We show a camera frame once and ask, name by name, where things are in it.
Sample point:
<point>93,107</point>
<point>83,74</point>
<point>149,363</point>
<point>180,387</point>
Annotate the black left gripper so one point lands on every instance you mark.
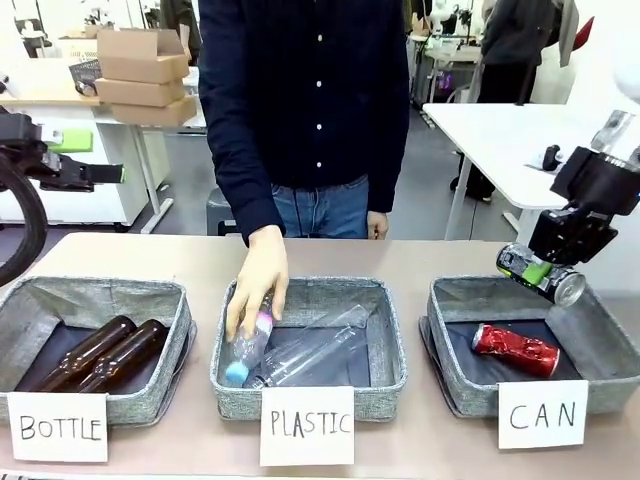
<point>20,150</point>

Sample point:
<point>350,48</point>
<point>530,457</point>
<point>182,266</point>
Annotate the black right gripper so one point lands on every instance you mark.
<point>585,200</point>

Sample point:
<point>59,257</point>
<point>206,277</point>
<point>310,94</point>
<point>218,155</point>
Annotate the black and green can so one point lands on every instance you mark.
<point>565,282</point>

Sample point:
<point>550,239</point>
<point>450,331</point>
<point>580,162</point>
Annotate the crushed red can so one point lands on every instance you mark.
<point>515,347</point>

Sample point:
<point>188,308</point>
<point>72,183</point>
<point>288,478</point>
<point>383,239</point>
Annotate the brown glass bottle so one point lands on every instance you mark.
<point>85,350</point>
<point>130,350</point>

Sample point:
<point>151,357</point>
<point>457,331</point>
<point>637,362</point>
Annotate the large clear plastic bottle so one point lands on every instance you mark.
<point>320,345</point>

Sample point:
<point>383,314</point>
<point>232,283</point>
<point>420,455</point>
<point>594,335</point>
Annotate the clear bottle with pink label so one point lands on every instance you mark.
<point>250,350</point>

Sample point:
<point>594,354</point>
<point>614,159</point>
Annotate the person's right forearm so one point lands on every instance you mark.
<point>245,195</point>

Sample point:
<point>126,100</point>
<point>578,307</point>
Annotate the person's left forearm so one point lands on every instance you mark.
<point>387,175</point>

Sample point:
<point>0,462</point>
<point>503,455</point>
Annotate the grey fabric basket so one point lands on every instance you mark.
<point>125,300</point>
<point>500,310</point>
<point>300,400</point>

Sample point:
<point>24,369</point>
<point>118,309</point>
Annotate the black mesh basket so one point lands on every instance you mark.
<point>84,75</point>

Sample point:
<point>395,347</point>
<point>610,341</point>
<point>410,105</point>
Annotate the white paper sign CAN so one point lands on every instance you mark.
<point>542,415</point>

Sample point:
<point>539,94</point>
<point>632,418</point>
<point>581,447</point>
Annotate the person's left hand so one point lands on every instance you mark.
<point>377,225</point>

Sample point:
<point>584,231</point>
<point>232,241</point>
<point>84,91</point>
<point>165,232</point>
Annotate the person's right hand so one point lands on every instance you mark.
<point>262,270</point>

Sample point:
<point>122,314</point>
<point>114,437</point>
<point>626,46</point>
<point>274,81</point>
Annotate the white desk with metal legs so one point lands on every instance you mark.
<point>150,170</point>

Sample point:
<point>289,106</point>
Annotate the wooden top table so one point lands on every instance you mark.
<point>45,90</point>

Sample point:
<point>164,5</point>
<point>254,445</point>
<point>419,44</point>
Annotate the flat closed cardboard box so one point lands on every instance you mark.
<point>140,92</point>
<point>155,112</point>

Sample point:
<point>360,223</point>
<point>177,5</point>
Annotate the small black device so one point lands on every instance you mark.
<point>552,157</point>

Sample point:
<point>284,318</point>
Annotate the open cardboard box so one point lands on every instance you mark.
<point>140,55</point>

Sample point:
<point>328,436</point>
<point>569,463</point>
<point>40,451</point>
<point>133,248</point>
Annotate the large white desk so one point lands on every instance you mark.
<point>490,150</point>

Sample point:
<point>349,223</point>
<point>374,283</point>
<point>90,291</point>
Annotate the grey stool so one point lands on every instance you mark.
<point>220,210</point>

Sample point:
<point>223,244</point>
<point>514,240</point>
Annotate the background person in olive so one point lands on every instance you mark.
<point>182,30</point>

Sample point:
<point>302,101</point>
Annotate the background person in black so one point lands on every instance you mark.
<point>515,45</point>

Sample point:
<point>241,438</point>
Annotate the background workbench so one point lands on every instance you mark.
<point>445,60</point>

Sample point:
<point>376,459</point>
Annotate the person in dark blue shirt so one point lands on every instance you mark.
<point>310,100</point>

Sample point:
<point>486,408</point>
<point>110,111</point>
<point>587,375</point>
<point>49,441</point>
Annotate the hanging grey jacket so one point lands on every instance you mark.
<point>569,30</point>

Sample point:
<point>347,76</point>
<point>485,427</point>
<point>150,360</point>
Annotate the red cloth item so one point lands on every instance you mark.
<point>584,32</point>

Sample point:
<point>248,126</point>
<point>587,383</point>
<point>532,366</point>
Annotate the white paper sign BOTTLE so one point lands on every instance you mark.
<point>57,425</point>

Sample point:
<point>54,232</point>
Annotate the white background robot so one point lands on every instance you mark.
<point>445,15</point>

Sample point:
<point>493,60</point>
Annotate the white paper sign PLASTIC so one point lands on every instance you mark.
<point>306,425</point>

